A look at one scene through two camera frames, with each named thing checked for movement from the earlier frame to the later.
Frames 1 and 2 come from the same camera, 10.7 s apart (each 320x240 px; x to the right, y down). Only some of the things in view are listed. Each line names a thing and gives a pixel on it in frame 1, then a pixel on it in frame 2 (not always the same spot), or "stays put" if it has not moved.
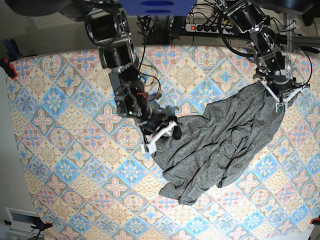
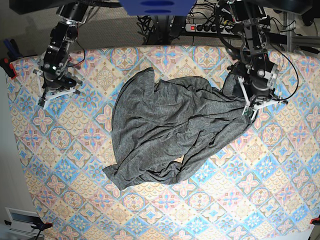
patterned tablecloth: (91, 179) stays put
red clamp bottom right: (316, 221) stays put
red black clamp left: (13, 53) stays put
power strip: (210, 28) stays put
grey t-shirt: (218, 146) to (163, 131)
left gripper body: (153, 121) to (55, 79)
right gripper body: (276, 76) to (256, 76)
